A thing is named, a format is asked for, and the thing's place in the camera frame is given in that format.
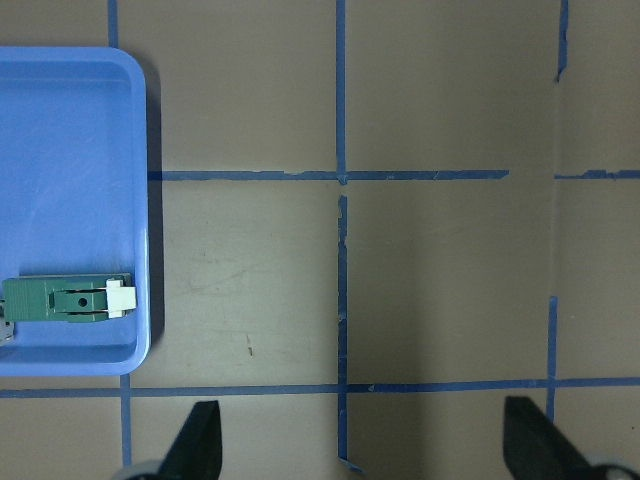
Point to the green terminal block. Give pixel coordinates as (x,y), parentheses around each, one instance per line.
(68,298)

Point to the blue plastic tray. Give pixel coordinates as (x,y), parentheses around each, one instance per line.
(74,199)

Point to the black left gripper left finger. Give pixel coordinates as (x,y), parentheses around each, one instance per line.
(197,451)

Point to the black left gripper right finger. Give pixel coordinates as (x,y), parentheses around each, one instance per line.
(534,448)

